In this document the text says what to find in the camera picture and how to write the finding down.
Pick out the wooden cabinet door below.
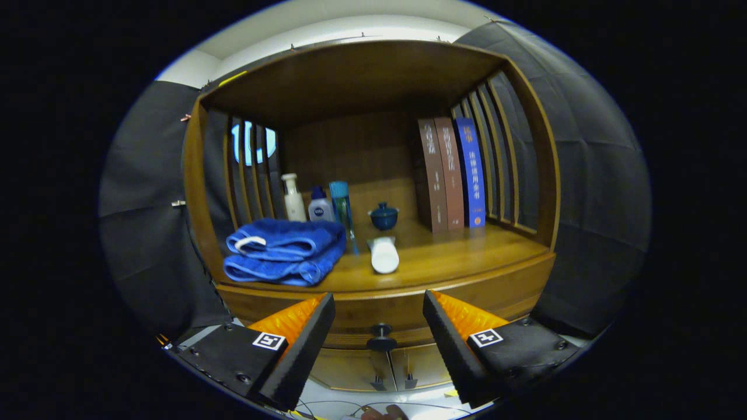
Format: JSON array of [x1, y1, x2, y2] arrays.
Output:
[[390, 344, 453, 390], [308, 349, 397, 393]]

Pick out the reddish brown book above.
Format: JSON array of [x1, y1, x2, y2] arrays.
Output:
[[434, 117, 465, 230]]

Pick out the wooden drawer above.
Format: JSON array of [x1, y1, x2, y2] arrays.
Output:
[[216, 252, 557, 352]]

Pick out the white green cream tube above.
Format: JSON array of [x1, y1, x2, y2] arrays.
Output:
[[366, 236, 401, 275]]

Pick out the white pump bottle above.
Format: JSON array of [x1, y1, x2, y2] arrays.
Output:
[[281, 173, 308, 222]]

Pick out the dark brown book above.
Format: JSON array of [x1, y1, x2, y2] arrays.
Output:
[[417, 119, 448, 234]]

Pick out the blue lidded teacup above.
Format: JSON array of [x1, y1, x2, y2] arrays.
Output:
[[368, 202, 400, 231]]

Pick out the wooden cabinet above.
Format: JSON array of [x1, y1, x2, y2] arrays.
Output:
[[182, 40, 562, 393]]

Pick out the blue folded towel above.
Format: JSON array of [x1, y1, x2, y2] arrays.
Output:
[[223, 218, 347, 287]]

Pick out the white blue-capped lotion bottle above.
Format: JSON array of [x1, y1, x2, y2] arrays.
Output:
[[308, 186, 336, 223]]

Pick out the teal clear bottle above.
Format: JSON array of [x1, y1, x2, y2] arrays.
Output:
[[329, 181, 358, 256]]

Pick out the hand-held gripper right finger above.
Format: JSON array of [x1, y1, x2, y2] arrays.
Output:
[[423, 289, 581, 409]]

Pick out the wooden countertop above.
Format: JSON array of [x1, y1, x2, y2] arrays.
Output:
[[217, 219, 552, 295]]

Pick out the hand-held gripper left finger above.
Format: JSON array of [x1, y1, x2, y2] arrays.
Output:
[[172, 292, 336, 412]]

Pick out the blue book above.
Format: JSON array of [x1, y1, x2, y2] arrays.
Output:
[[454, 117, 486, 228]]

